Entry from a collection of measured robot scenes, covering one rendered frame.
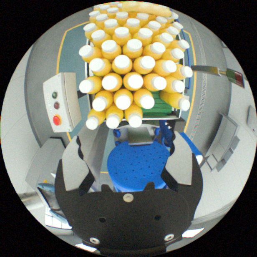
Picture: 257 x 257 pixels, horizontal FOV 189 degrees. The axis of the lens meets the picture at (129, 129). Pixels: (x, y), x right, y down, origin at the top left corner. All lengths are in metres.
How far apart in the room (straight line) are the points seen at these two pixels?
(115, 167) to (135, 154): 0.10
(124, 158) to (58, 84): 0.36
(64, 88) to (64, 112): 0.08
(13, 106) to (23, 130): 0.79
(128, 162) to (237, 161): 3.50
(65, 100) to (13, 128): 2.50
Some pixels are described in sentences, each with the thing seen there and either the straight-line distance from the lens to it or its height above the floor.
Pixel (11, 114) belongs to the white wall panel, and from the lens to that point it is 2.72.
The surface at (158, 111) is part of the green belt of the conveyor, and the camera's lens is 0.48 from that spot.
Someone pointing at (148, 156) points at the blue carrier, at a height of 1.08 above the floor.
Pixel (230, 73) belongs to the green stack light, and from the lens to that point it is 0.44.
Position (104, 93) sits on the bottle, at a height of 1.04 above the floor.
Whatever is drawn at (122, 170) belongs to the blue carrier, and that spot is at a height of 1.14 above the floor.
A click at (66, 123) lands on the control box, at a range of 0.31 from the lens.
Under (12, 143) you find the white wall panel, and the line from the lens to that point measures 2.71.
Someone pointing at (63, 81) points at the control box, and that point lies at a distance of 0.30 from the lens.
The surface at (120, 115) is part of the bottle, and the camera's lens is 0.29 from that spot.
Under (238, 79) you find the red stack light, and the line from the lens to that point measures 0.42.
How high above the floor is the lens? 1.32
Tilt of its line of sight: 58 degrees down
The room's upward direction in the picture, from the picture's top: 174 degrees clockwise
